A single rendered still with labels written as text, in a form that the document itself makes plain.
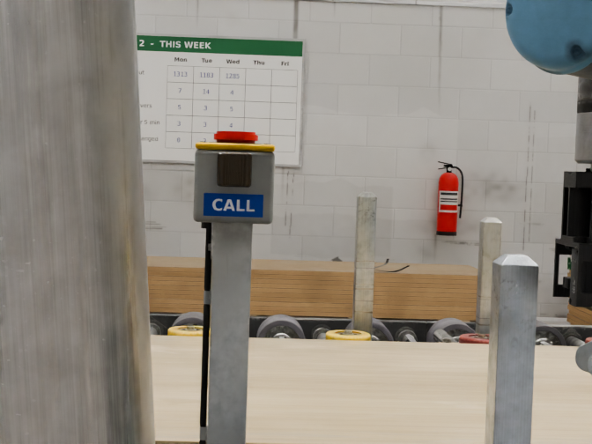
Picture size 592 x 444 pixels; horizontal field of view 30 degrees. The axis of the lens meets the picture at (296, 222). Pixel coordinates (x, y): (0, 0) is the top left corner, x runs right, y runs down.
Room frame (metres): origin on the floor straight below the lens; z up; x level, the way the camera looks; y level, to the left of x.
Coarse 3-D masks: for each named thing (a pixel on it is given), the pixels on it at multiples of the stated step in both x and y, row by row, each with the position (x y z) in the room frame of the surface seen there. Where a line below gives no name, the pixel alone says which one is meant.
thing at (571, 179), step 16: (576, 176) 0.92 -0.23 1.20; (576, 192) 0.93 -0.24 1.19; (576, 208) 0.93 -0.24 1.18; (576, 224) 0.93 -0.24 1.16; (560, 240) 0.95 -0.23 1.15; (576, 240) 0.93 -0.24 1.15; (576, 256) 0.91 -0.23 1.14; (576, 272) 0.91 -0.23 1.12; (560, 288) 0.97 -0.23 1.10; (576, 288) 0.90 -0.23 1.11; (576, 304) 0.90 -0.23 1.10
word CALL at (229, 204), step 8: (208, 200) 0.96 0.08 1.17; (216, 200) 0.97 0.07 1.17; (224, 200) 0.97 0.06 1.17; (232, 200) 0.97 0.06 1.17; (240, 200) 0.97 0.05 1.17; (248, 200) 0.97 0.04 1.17; (256, 200) 0.97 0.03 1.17; (208, 208) 0.96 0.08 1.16; (216, 208) 0.97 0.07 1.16; (224, 208) 0.97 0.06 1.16; (232, 208) 0.97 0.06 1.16; (240, 208) 0.97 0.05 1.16; (248, 208) 0.97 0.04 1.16; (256, 208) 0.97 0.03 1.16; (224, 216) 0.97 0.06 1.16; (232, 216) 0.97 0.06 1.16; (240, 216) 0.97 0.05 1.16; (248, 216) 0.97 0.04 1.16; (256, 216) 0.97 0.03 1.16
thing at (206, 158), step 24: (216, 144) 0.97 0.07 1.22; (240, 144) 0.97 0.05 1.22; (264, 144) 0.97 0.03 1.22; (216, 168) 0.97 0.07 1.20; (264, 168) 0.97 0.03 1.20; (216, 192) 0.97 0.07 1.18; (240, 192) 0.97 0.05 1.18; (264, 192) 0.97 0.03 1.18; (216, 216) 0.97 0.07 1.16; (264, 216) 0.97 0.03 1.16
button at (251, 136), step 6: (222, 132) 0.99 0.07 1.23; (228, 132) 0.98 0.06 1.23; (234, 132) 0.98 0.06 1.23; (240, 132) 0.98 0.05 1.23; (246, 132) 0.99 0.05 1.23; (252, 132) 0.99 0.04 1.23; (216, 138) 0.99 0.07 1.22; (222, 138) 0.98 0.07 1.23; (228, 138) 0.98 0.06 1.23; (234, 138) 0.98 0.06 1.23; (240, 138) 0.98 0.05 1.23; (246, 138) 0.98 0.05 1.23; (252, 138) 0.99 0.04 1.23
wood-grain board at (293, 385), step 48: (192, 384) 1.49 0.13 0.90; (288, 384) 1.51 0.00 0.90; (336, 384) 1.52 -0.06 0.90; (384, 384) 1.53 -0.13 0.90; (432, 384) 1.54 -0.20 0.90; (480, 384) 1.56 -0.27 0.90; (576, 384) 1.58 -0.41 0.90; (192, 432) 1.22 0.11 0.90; (288, 432) 1.24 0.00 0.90; (336, 432) 1.25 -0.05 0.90; (384, 432) 1.25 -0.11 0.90; (432, 432) 1.26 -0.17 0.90; (480, 432) 1.27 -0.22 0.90; (576, 432) 1.29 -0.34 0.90
